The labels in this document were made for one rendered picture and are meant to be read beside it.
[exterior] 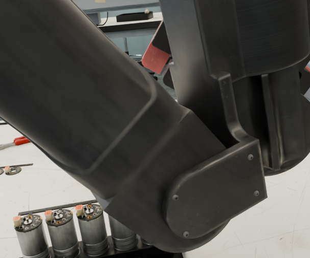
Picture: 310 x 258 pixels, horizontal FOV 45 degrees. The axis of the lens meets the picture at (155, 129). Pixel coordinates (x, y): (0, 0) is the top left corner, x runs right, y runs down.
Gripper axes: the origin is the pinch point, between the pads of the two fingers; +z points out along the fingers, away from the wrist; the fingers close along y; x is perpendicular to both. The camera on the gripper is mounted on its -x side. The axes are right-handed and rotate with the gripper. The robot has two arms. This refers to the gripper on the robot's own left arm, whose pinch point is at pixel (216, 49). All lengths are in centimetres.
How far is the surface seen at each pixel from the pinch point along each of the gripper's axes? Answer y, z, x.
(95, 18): 25, 229, 54
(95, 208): 4.7, -10.5, 16.6
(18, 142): 17.1, 21.2, 34.5
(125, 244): 0.8, -11.8, 18.1
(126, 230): 1.4, -11.6, 16.7
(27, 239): 9.2, -13.0, 20.5
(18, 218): 10.7, -11.9, 19.7
